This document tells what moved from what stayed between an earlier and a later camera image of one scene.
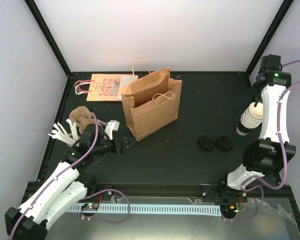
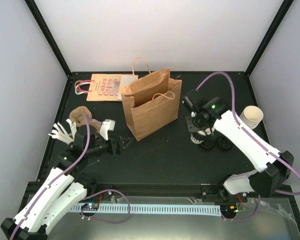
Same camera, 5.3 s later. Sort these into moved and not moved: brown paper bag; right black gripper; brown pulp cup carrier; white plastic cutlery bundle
Moved: right black gripper
Not moved: brown pulp cup carrier; brown paper bag; white plastic cutlery bundle
